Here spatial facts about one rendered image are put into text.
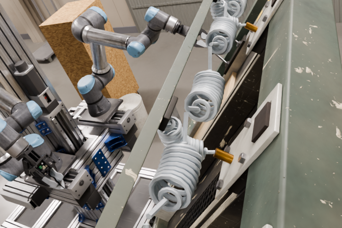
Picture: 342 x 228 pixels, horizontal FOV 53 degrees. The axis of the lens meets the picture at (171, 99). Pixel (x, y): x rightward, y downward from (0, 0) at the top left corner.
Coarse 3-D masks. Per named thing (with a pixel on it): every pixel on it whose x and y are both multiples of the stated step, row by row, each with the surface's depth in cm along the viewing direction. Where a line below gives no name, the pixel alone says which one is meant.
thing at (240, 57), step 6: (270, 0) 128; (264, 6) 135; (246, 36) 145; (246, 42) 143; (246, 48) 145; (240, 54) 147; (234, 60) 150; (240, 60) 149; (234, 66) 152; (240, 66) 151; (228, 72) 155; (228, 78) 157; (198, 126) 183; (192, 132) 188
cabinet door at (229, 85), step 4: (232, 76) 151; (228, 80) 156; (232, 80) 149; (228, 84) 151; (232, 84) 147; (228, 88) 147; (232, 88) 146; (224, 92) 151; (228, 92) 143; (224, 96) 146; (224, 100) 142; (204, 124) 171; (208, 124) 158; (200, 128) 177; (204, 128) 165; (196, 132) 183; (200, 132) 173; (204, 132) 160; (196, 136) 179; (200, 136) 167
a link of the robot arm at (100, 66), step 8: (96, 8) 187; (80, 16) 182; (88, 16) 182; (96, 16) 184; (104, 16) 189; (96, 24) 184; (96, 48) 199; (104, 48) 203; (96, 56) 203; (104, 56) 206; (96, 64) 208; (104, 64) 209; (96, 72) 211; (104, 72) 211; (112, 72) 220; (104, 80) 214
